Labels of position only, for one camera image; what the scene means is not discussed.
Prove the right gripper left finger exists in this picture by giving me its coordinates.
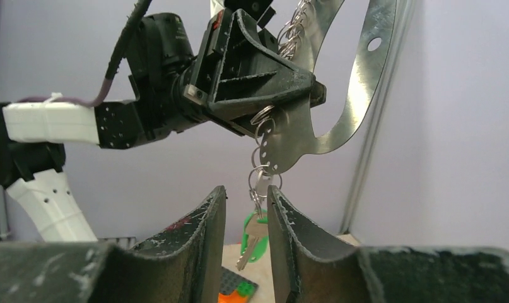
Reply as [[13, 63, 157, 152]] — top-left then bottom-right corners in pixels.
[[0, 186, 226, 302]]

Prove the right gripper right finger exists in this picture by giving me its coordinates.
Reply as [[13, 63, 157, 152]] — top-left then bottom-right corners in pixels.
[[267, 186, 509, 302]]

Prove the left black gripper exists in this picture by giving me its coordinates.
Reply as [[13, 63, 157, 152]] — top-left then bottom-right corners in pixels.
[[183, 8, 326, 136]]

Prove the green key tag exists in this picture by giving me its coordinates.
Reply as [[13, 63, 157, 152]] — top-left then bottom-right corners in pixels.
[[237, 209, 269, 270]]

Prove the silver key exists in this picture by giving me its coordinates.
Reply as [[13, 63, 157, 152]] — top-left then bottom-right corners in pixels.
[[236, 215, 268, 271]]

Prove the metal key holder plate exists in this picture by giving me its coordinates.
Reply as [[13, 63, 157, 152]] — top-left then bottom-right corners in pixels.
[[251, 1, 412, 175]]

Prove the steel split keyring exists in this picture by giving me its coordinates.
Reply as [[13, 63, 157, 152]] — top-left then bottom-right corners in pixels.
[[248, 164, 275, 196]]

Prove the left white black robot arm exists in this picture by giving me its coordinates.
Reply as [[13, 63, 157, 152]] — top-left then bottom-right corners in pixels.
[[0, 1, 325, 242]]

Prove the orange plate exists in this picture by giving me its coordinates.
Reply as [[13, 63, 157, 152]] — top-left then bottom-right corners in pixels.
[[218, 292, 250, 303]]

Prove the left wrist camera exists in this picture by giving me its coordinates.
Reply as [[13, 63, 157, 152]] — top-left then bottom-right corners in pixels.
[[209, 0, 276, 28]]

